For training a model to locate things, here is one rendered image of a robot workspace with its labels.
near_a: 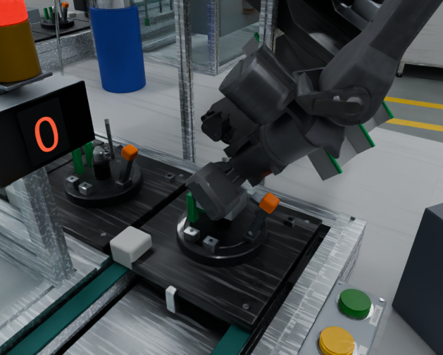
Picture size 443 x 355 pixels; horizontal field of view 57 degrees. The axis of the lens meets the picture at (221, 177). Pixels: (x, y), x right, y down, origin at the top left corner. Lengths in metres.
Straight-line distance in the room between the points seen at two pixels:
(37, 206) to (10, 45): 0.20
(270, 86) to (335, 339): 0.30
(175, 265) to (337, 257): 0.24
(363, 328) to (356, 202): 0.42
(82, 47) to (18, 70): 1.48
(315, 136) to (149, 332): 0.34
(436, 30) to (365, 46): 3.98
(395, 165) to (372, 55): 0.69
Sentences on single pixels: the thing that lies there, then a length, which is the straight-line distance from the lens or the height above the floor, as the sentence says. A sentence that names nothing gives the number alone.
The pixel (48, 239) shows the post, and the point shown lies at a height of 1.04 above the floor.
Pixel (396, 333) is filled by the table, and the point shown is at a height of 0.86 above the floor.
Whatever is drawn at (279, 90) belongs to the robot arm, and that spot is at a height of 1.23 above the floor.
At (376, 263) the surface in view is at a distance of 0.80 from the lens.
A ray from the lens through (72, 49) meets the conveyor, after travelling 1.87.
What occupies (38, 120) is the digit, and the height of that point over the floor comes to 1.22.
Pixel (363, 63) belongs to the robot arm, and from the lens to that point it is 0.43.
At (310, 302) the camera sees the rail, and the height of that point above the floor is 0.96.
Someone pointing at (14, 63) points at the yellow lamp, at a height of 1.28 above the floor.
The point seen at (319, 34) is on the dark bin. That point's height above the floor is 1.22.
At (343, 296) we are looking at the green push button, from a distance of 0.58.
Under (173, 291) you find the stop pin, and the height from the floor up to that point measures 0.97.
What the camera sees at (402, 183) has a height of 0.86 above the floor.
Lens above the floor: 1.39
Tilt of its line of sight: 33 degrees down
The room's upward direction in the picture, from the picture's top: straight up
